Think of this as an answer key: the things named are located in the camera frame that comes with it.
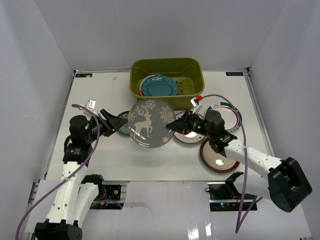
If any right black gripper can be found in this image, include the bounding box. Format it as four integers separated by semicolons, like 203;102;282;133
166;110;214;139

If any grey deer snowflake plate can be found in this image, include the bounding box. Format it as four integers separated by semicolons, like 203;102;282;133
127;98;176;148

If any red and teal floral plate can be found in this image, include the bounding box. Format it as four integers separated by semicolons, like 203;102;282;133
139;88;145;97

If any teal scalloped plate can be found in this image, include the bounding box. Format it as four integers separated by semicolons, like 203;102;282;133
139;74;178;97

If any beige plate dark red rim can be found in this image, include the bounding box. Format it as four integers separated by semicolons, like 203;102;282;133
199;138;240;174

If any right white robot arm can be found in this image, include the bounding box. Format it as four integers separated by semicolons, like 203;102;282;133
166;110;313;213

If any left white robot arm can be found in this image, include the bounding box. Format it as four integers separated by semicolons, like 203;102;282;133
34;109;128;240

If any olive green plastic bin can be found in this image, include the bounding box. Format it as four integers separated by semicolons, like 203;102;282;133
129;57;205;111

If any small blue patterned plate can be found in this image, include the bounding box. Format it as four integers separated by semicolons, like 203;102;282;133
117;111;130;136

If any white orange sunburst plate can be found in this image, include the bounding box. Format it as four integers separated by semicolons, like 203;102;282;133
174;111;205;144

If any white plate green rim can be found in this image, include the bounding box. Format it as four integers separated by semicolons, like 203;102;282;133
205;102;243;133

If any left table corner label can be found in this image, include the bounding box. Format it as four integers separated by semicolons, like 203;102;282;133
74;73;93;78

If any table corner label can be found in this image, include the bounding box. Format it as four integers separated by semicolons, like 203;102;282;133
74;73;93;78
225;71;244;77

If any right table corner label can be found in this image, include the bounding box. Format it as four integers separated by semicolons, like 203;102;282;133
225;71;244;77

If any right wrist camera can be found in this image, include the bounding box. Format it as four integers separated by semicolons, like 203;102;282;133
190;96;203;113

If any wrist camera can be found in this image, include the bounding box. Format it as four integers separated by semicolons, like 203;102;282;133
190;96;203;113
84;99;96;112

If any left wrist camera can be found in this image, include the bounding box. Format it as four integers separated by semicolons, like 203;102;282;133
84;99;96;112

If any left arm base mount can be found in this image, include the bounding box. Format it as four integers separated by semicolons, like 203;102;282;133
90;184;124;210

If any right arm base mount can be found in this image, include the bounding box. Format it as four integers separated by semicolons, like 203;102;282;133
204;182;242;212

